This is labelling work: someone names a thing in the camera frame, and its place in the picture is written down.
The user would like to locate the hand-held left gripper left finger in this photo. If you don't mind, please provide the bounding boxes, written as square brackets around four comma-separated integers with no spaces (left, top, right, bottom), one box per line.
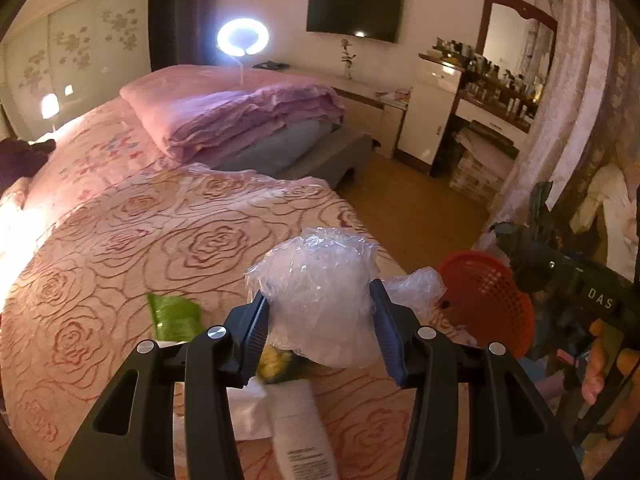
[54,291,271,480]

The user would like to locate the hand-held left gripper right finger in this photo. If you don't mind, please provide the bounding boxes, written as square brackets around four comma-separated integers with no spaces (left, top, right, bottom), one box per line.
[368,278,586,480]

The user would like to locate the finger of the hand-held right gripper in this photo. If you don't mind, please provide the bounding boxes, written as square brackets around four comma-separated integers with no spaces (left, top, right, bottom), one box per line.
[500,230,578,293]

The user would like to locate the red plastic mesh basket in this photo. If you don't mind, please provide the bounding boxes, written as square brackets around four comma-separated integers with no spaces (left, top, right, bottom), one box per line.
[436,251,536,362]

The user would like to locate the clear plastic bag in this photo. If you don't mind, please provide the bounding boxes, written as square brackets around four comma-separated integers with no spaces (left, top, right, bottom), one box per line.
[244,226,447,369]

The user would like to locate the green snack packet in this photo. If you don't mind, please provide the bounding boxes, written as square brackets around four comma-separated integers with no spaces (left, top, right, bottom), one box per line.
[146,292,204,344]

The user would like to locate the person's right hand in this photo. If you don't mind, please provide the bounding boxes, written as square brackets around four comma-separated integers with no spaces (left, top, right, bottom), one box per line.
[581,319,639,437]

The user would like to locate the white printed garment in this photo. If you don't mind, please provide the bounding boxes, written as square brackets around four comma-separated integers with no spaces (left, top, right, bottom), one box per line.
[617,195,640,281]

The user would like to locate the white hanging cloth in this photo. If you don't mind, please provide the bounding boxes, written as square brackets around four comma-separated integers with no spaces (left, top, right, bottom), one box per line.
[570,164,632,235]

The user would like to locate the white squeeze tube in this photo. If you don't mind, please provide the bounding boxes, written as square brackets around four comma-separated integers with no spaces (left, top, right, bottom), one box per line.
[269,376,339,480]

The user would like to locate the cloth covered cardboard boxes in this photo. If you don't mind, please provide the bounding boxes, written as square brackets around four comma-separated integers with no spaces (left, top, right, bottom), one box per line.
[449,126,517,207]

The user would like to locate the dark wood dressing table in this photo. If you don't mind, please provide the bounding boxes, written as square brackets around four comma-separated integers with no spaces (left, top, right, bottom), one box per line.
[439,74,539,182]

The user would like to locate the light lace curtain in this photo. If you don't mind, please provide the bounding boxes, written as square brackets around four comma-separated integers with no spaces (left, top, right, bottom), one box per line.
[486,0,618,217]

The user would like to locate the row of cosmetic bottles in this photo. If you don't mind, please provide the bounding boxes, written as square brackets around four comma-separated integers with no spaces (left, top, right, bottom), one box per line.
[431,36,547,122]

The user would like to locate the white cabinet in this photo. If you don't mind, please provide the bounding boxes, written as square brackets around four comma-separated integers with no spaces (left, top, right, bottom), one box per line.
[394,54,464,167]

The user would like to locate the grey blue blanket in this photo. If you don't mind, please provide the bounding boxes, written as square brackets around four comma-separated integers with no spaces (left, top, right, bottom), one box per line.
[209,120,342,174]

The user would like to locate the low white desk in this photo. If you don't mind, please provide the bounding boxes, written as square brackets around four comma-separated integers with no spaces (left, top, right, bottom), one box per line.
[286,66,409,149]

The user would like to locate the wooden framed mirror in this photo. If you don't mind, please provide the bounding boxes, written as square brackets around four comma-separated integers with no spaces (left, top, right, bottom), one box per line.
[479,0,559,87]

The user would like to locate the folded pink quilt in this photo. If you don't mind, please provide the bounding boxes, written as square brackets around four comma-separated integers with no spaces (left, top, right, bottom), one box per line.
[119,64,347,164]

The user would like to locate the pink flower in vase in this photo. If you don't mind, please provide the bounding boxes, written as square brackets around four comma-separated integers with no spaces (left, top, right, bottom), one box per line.
[338,37,357,81]

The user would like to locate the purple pillow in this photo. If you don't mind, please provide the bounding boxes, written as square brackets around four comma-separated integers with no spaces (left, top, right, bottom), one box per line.
[0,138,57,197]

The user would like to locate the glowing bedside lamp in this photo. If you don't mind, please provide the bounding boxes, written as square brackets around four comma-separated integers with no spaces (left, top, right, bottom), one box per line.
[39,92,62,123]

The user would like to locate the dark wooden door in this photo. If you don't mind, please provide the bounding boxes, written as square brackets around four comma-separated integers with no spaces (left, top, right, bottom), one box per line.
[147,0,222,74]

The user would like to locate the flower patterned wardrobe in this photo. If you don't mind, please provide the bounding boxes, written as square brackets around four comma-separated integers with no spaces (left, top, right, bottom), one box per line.
[0,0,154,142]

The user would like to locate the grey upholstered bed frame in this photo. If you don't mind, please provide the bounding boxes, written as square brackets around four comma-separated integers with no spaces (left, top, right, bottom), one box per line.
[271,129,374,192]

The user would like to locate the ring light on stand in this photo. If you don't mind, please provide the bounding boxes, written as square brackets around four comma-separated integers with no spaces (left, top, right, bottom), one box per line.
[215,17,271,87]

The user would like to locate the black wall television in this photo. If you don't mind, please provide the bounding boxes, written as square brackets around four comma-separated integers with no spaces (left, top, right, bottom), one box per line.
[305,0,404,45]

